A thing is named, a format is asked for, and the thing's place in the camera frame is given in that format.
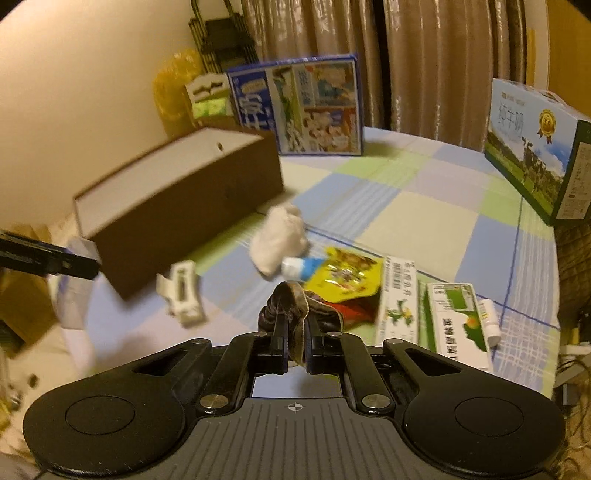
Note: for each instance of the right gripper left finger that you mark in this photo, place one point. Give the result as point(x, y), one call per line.
point(271, 347)

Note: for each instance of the yellow plastic bag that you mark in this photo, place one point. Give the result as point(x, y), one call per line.
point(169, 93)

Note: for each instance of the black folding cart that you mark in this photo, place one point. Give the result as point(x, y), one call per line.
point(220, 34)

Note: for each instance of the yellow snack packet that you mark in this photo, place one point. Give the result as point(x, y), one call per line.
point(346, 275)

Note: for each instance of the green milk carton box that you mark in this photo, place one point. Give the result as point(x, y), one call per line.
point(542, 146)

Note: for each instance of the white cloth ball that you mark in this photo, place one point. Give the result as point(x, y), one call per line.
point(282, 235)

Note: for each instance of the brown curtain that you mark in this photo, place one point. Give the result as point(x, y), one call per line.
point(426, 66)

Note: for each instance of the green white medicine box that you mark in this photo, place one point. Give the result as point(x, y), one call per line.
point(457, 326)

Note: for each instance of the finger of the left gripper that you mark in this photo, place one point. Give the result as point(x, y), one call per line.
point(41, 259)

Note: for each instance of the long white ointment box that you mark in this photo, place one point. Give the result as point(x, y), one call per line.
point(398, 314)

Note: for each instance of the red snack packet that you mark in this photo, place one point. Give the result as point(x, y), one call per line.
point(357, 311)

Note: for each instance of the dark hair scrunchie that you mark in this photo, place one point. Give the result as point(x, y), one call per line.
point(291, 299)

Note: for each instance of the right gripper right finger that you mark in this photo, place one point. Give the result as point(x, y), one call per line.
point(321, 343)

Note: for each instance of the small white bottle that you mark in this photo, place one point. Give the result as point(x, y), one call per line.
point(490, 322)

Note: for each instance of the brown white storage box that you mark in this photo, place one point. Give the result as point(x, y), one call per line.
point(159, 207)

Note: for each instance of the plaid bed sheet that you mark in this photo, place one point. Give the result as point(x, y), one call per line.
point(444, 207)

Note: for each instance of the cardboard box with tissues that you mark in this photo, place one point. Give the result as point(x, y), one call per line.
point(209, 101)

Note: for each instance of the blue milk carton box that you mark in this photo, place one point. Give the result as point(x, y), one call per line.
point(313, 105)

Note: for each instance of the white hair clip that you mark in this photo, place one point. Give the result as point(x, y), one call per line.
point(180, 291)

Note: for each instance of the blue white tube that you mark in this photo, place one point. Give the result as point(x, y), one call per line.
point(300, 269)

